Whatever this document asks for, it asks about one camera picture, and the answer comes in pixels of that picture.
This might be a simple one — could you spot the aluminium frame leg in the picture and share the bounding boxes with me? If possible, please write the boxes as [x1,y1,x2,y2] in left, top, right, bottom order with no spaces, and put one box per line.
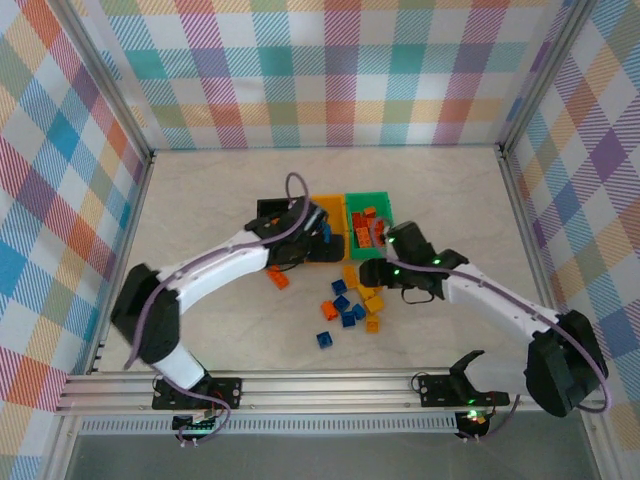
[39,412,84,480]
[579,409,621,480]

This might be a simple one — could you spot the aluminium mounting rail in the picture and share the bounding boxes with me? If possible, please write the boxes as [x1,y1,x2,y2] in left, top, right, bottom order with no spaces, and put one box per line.
[54,368,609,415]

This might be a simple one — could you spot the aluminium frame post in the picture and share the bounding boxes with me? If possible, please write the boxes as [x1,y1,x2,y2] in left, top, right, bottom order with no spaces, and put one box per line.
[49,0,156,164]
[494,0,601,159]

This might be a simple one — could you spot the aluminium side rail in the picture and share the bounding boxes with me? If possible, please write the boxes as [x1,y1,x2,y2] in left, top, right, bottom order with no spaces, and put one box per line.
[69,152,157,376]
[497,149,601,386]

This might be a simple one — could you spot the black looped cable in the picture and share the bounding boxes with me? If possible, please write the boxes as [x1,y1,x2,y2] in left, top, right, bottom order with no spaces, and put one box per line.
[401,287,435,308]

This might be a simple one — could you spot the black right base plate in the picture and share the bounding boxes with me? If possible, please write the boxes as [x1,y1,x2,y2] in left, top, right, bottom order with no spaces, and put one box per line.
[417,372,511,407]

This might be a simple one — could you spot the controller board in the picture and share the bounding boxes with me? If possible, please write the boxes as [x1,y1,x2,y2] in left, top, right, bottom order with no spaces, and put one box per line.
[172,409,221,441]
[457,407,494,431]

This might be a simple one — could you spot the left controller board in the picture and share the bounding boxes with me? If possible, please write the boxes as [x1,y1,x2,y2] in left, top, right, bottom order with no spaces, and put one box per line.
[172,409,221,441]

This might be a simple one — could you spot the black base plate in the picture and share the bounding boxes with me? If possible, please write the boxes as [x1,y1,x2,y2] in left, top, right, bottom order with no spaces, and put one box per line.
[417,372,511,407]
[151,377,245,412]

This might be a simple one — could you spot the right controller board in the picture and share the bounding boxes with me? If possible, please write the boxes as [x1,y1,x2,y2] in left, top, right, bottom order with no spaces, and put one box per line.
[457,407,494,431]

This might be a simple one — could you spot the grey slotted cable duct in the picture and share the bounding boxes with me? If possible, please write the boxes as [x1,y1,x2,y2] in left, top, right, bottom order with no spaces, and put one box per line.
[79,418,459,435]

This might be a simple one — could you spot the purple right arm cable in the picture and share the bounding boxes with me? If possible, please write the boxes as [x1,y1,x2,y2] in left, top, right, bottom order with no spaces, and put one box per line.
[372,215,614,444]

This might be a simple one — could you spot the green plastic container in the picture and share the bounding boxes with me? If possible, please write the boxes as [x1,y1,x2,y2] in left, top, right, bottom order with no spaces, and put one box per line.
[345,191,395,262]

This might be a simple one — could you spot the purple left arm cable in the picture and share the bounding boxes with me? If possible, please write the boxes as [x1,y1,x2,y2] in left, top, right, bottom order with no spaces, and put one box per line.
[124,172,314,446]

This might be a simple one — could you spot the yellow plastic container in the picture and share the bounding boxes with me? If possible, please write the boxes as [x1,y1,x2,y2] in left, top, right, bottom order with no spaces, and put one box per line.
[305,192,349,265]

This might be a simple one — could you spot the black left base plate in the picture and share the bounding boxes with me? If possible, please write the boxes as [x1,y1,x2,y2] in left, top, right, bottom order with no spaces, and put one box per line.
[151,377,245,412]

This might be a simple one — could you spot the black plastic container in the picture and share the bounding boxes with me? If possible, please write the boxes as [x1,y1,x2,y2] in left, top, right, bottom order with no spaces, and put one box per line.
[256,197,301,224]

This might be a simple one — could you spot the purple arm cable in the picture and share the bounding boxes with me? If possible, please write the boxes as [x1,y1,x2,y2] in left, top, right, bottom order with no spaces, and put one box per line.
[124,172,314,446]
[372,215,614,444]

